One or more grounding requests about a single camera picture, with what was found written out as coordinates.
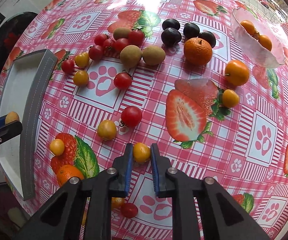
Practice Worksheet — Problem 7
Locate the brown longan far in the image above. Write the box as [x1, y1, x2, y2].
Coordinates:
[113, 27, 132, 41]

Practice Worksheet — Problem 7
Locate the large mandarin orange near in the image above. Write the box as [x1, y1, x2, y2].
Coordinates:
[56, 165, 84, 187]

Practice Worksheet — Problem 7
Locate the yellow tomato on strawberry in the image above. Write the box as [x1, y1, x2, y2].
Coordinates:
[49, 139, 65, 156]

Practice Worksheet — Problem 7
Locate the brown longan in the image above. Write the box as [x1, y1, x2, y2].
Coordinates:
[113, 27, 132, 41]
[120, 45, 142, 68]
[142, 46, 166, 66]

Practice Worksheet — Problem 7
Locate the dark plum middle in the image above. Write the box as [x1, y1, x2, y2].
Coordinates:
[183, 22, 200, 40]

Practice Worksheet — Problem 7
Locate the pink strawberry tablecloth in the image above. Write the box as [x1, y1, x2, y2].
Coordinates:
[0, 0, 288, 239]

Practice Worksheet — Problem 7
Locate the yellow tomato near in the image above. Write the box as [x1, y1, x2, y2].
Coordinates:
[111, 197, 125, 209]

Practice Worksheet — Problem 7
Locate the orange kumquat large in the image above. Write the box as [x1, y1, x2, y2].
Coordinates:
[225, 60, 250, 86]

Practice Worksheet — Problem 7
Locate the small yellow kumquat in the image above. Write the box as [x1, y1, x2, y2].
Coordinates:
[222, 89, 240, 108]

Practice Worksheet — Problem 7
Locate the red cherry tomato cluster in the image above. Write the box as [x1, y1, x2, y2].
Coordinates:
[128, 30, 145, 47]
[94, 34, 109, 46]
[88, 45, 104, 61]
[113, 38, 129, 53]
[102, 38, 115, 50]

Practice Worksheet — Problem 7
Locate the red cherry tomato left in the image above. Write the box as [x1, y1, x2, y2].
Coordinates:
[61, 59, 75, 75]

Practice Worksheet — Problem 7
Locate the black washing machine door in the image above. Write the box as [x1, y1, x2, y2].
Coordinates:
[0, 11, 37, 74]

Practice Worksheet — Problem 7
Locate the yellow cherry tomato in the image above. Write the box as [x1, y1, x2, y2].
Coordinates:
[97, 120, 117, 140]
[74, 52, 89, 68]
[73, 70, 89, 87]

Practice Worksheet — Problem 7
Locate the red tomato near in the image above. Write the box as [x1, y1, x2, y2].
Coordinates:
[120, 203, 138, 218]

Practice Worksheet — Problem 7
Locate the yellow tomato small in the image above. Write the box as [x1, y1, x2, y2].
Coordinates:
[133, 142, 151, 163]

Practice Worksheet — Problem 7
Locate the red cherry tomato single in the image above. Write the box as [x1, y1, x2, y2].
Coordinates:
[114, 72, 133, 90]

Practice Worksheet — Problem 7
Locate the orange in bowl right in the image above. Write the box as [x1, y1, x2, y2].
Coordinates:
[258, 35, 272, 51]

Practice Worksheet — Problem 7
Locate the brown longan centre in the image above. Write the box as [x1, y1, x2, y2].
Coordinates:
[120, 45, 142, 68]

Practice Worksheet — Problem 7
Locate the dark plum right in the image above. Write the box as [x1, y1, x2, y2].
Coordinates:
[198, 31, 216, 48]

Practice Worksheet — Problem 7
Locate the brown longan right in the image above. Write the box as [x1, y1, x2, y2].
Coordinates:
[142, 46, 166, 66]

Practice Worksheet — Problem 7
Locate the dark plum left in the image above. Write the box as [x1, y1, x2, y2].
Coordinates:
[162, 18, 180, 30]

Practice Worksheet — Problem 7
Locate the white rectangular tray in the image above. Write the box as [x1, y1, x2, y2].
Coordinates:
[0, 49, 57, 200]

